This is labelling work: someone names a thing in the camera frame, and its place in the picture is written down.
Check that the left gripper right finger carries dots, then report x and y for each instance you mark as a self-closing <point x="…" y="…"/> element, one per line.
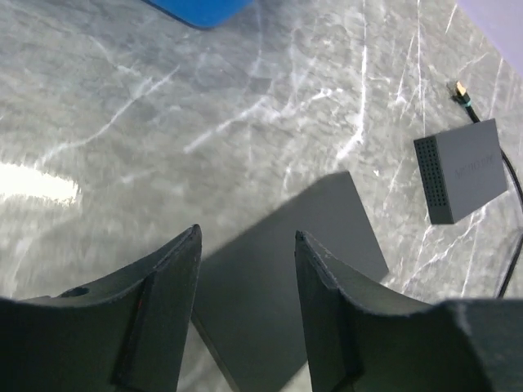
<point x="362" y="336"/>

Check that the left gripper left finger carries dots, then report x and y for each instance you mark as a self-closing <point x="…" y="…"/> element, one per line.
<point x="123" y="332"/>

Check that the black network switch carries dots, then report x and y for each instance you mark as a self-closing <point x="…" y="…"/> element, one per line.
<point x="247" y="308"/>
<point x="461" y="170"/>

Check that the blue plastic bin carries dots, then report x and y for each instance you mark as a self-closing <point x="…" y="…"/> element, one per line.
<point x="201" y="14"/>

